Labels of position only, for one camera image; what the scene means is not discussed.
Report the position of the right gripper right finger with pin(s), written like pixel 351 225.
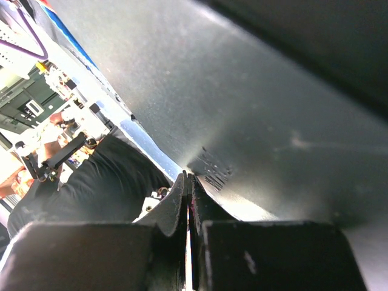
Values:
pixel 228 254

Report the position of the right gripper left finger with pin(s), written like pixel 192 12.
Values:
pixel 145 255

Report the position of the black network switch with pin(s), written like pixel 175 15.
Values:
pixel 281 102

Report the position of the person in black shirt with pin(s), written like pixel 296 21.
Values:
pixel 110 186

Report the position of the white teleoperation handle device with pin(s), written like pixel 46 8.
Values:
pixel 49 168

